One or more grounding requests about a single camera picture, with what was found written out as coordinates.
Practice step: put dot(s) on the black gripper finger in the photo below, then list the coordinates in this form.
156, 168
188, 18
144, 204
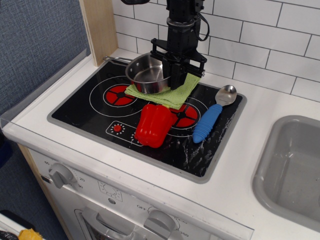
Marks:
166, 68
178, 75

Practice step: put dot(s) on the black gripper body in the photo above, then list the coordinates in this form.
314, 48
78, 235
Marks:
181, 46

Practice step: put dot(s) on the stainless steel pot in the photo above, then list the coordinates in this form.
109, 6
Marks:
146, 73

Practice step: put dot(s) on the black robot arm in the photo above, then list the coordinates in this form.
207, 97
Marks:
186, 10

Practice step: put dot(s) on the green square cloth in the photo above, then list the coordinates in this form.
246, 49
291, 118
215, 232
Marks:
173, 99

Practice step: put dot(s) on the yellow cloth item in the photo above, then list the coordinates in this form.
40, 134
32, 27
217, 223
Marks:
29, 234

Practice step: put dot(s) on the red toy bell pepper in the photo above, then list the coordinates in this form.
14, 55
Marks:
154, 124

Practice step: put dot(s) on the black toy stove top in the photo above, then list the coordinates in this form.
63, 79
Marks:
100, 110

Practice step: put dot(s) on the grey right oven knob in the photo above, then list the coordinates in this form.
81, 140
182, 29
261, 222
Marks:
160, 224

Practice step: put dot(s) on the grey oven knob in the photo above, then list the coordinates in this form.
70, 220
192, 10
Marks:
160, 224
60, 175

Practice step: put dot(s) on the grey toy sink basin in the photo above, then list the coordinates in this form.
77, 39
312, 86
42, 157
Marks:
287, 179

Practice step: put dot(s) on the grey left oven knob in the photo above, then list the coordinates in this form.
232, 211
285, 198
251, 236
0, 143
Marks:
60, 175

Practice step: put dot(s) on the blue handled metal spoon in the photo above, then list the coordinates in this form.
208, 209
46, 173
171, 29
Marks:
225, 96

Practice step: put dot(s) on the grey oven door handle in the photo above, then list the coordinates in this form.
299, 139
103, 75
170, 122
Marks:
106, 225

